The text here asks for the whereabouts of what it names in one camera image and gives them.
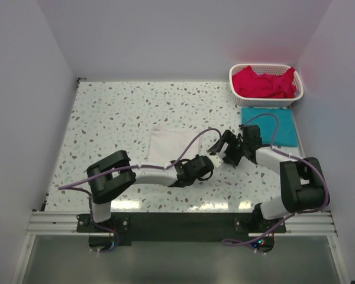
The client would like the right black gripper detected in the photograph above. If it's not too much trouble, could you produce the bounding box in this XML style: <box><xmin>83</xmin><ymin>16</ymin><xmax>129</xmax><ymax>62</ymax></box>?
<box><xmin>208</xmin><ymin>130</ymin><xmax>248</xmax><ymax>167</ymax></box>

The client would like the white t shirt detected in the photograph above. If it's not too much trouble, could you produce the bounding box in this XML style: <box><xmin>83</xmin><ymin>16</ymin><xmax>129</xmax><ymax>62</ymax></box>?
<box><xmin>147</xmin><ymin>126</ymin><xmax>199</xmax><ymax>164</ymax></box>

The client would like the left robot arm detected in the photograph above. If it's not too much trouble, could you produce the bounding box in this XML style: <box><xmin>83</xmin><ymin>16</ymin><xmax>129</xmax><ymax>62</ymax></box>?
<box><xmin>86</xmin><ymin>150</ymin><xmax>223</xmax><ymax>232</ymax></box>

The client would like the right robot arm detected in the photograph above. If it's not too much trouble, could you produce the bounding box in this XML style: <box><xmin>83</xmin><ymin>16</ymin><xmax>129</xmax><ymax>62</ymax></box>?
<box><xmin>208</xmin><ymin>125</ymin><xmax>330</xmax><ymax>233</ymax></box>

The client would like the folded teal t shirt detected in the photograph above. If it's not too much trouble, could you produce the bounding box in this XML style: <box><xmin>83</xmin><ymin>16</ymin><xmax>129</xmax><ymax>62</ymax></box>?
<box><xmin>241</xmin><ymin>107</ymin><xmax>298</xmax><ymax>147</ymax></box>

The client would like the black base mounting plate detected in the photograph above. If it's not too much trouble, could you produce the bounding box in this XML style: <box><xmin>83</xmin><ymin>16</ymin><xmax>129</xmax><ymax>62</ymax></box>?
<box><xmin>76</xmin><ymin>211</ymin><xmax>286</xmax><ymax>252</ymax></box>

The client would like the white plastic laundry basket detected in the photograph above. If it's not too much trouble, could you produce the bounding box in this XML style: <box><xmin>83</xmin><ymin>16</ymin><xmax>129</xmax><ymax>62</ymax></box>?
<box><xmin>228</xmin><ymin>63</ymin><xmax>304</xmax><ymax>108</ymax></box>

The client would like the red t shirt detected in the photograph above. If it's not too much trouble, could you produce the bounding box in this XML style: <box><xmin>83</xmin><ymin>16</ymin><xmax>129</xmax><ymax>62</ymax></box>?
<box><xmin>232</xmin><ymin>66</ymin><xmax>296</xmax><ymax>99</ymax></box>

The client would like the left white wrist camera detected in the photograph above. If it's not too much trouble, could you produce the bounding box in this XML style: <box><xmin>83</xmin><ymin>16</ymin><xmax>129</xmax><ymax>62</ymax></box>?
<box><xmin>208</xmin><ymin>155</ymin><xmax>224</xmax><ymax>169</ymax></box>

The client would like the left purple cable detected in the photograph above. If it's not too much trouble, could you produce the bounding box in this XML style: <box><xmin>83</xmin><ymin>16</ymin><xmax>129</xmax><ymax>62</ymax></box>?
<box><xmin>57</xmin><ymin>127</ymin><xmax>224</xmax><ymax>254</ymax></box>

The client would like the aluminium frame rail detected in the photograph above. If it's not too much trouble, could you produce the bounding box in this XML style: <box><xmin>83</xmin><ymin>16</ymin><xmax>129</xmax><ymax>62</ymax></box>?
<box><xmin>26</xmin><ymin>211</ymin><xmax>337</xmax><ymax>237</ymax></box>

